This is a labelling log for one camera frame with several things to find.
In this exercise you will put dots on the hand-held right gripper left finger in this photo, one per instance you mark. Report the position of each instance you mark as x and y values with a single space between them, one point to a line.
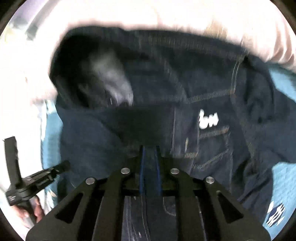
142 172

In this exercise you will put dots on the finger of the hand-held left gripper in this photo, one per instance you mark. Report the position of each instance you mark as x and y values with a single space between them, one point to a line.
12 157
52 171

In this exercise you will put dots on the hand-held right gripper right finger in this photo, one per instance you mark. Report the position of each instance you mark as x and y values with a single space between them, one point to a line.
158 173

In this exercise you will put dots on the dark blue denim jeans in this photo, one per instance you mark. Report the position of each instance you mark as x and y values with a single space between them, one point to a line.
161 81

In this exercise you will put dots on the person's left hand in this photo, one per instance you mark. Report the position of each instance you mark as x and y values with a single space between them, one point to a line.
38 209

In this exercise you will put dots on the teal quilted bedspread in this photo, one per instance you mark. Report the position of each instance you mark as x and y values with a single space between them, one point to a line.
284 180

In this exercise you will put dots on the pink pillow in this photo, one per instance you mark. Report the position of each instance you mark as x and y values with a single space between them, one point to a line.
254 30

